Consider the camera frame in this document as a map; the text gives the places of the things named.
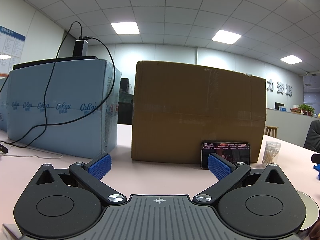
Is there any small potted plant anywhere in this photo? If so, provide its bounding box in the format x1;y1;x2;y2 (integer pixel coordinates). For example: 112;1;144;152
299;104;316;117

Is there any white reception counter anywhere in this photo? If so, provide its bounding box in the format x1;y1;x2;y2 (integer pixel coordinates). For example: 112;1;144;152
265;108;320;149

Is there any black cable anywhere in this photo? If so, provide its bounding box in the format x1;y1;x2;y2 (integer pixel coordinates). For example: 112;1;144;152
0;21;83;145
10;37;117;145

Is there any wooden stool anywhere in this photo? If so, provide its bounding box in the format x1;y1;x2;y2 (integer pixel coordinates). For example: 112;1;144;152
264;125;278;138

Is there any wall notice board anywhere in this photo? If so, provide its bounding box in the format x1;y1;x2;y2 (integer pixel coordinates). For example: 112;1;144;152
0;26;26;74

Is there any silver wall lettering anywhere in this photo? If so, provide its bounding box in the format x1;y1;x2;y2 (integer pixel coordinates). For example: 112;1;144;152
266;79;293;97

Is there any black office chair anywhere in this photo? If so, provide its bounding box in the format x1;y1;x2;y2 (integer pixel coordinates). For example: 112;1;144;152
303;120;320;153

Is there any dark blue ceramic bowl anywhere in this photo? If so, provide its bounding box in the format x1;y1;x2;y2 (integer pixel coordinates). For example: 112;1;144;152
296;189;320;232

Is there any small light blue carton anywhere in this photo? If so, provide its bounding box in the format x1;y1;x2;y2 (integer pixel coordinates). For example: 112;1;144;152
0;77;9;132

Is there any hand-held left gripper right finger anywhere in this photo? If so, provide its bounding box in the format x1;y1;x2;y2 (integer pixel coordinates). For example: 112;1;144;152
194;154;288;203

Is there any brown cardboard box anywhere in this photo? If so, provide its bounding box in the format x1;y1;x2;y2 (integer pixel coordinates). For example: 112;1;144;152
130;60;267;165

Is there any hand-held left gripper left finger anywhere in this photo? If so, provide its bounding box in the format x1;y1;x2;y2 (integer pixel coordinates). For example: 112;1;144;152
27;153;127;204

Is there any black smartphone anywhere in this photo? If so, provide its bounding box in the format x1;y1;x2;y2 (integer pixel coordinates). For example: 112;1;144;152
201;142;251;170

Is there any square ceiling light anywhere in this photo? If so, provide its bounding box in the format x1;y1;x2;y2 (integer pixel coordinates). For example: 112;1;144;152
212;29;242;46
111;21;140;34
280;54;303;64

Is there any large light blue carton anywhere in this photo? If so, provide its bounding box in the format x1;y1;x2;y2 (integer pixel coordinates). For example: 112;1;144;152
6;58;122;159

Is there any flat black laptop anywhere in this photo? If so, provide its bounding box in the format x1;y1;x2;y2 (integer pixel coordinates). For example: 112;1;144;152
12;56;98;71

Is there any clear cotton swab jar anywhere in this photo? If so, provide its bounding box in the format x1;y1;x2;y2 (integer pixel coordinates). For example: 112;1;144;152
262;141;282;167

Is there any black power adapter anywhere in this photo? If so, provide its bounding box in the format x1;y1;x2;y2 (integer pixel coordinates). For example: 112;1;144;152
72;37;88;57

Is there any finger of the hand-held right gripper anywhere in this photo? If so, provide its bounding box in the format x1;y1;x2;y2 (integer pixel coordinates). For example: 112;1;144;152
311;153;320;172

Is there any dark office furniture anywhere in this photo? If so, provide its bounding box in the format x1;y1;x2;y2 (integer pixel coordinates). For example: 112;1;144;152
117;77;135;125

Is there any white cable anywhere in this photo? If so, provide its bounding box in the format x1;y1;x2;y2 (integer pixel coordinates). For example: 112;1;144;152
0;144;63;159

